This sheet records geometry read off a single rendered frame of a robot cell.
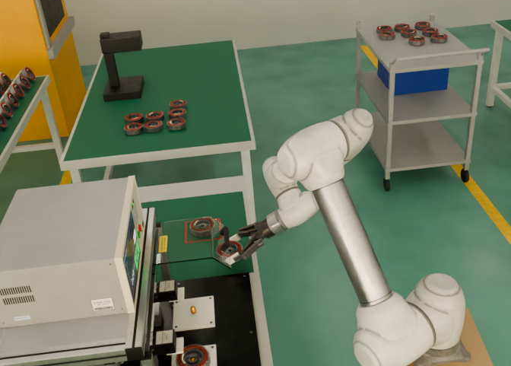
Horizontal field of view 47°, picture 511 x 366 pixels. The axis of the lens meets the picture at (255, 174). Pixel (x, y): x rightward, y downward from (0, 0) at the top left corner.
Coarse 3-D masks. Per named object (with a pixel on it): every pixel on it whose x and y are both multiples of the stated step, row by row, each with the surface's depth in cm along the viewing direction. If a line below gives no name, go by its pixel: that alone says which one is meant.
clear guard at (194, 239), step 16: (160, 224) 215; (176, 224) 214; (192, 224) 214; (208, 224) 213; (176, 240) 206; (192, 240) 205; (208, 240) 205; (160, 256) 199; (176, 256) 198; (192, 256) 198; (208, 256) 197; (224, 256) 203
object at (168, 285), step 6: (162, 282) 210; (168, 282) 209; (174, 282) 209; (156, 288) 210; (162, 288) 207; (168, 288) 206; (174, 288) 206; (180, 288) 212; (156, 294) 208; (162, 294) 206; (168, 294) 206; (174, 294) 206; (180, 294) 209; (156, 300) 206; (162, 300) 206; (168, 300) 207; (174, 300) 207; (180, 300) 208
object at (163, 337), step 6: (162, 330) 190; (168, 330) 189; (174, 330) 189; (156, 336) 188; (162, 336) 187; (168, 336) 187; (174, 336) 188; (156, 342) 185; (162, 342) 185; (168, 342) 185; (174, 342) 186; (180, 342) 190; (156, 348) 185; (162, 348) 185; (168, 348) 185; (174, 348) 186; (180, 348) 188; (156, 354) 186; (162, 354) 186; (168, 354) 187; (174, 354) 187
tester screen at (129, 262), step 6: (132, 222) 183; (132, 228) 182; (132, 234) 181; (132, 240) 179; (126, 246) 169; (138, 246) 189; (126, 252) 168; (132, 252) 177; (126, 258) 167; (132, 258) 176; (126, 264) 166; (132, 264) 175; (126, 270) 165; (132, 288) 171
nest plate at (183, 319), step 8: (208, 296) 222; (176, 304) 219; (184, 304) 219; (192, 304) 219; (200, 304) 218; (208, 304) 218; (176, 312) 216; (184, 312) 216; (200, 312) 215; (208, 312) 215; (176, 320) 212; (184, 320) 212; (192, 320) 212; (200, 320) 211; (208, 320) 211; (176, 328) 209; (184, 328) 209; (192, 328) 209; (200, 328) 210
